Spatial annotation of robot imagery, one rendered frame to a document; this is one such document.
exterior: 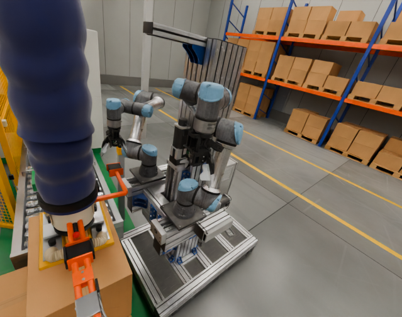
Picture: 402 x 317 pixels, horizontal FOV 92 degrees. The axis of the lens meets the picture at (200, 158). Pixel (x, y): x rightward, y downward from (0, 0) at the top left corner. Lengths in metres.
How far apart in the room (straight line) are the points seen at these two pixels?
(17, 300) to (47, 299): 0.54
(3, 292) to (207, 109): 1.58
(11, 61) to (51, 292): 0.90
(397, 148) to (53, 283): 7.81
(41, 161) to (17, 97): 0.23
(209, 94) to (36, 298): 1.07
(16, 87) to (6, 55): 0.09
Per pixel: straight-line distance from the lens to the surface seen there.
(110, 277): 1.17
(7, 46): 0.79
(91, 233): 1.17
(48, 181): 0.93
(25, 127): 0.85
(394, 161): 7.42
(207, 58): 1.17
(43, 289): 1.21
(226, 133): 1.04
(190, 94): 0.74
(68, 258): 0.95
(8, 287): 1.79
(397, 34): 7.48
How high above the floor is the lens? 1.94
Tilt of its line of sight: 28 degrees down
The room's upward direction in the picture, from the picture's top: 12 degrees clockwise
